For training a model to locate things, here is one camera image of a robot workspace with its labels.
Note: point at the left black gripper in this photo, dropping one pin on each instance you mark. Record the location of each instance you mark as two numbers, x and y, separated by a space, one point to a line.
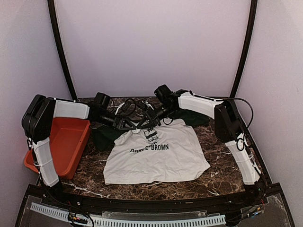
120 126

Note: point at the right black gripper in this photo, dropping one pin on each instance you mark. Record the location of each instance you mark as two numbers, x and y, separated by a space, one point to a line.
152 115

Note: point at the white green Charlie Brown shirt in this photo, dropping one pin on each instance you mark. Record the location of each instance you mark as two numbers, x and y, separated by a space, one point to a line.
167 153

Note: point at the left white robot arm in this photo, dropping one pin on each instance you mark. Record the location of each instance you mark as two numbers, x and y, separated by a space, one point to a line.
37 124

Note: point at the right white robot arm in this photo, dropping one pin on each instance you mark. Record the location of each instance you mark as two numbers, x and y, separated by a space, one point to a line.
228 126

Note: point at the red plastic bin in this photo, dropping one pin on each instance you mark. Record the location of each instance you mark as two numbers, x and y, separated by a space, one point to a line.
68 139

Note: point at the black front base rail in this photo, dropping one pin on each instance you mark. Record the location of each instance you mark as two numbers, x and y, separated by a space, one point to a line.
219 204

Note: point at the white slotted cable duct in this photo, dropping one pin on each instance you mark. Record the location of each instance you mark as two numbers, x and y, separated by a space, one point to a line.
117 219

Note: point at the left black frame post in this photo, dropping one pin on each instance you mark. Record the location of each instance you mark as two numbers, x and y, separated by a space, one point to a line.
60 50

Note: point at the black frame post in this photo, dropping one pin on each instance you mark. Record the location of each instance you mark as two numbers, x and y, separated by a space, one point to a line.
60 50
245 49

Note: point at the right black frame post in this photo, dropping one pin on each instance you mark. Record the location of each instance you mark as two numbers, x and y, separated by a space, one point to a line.
245 49

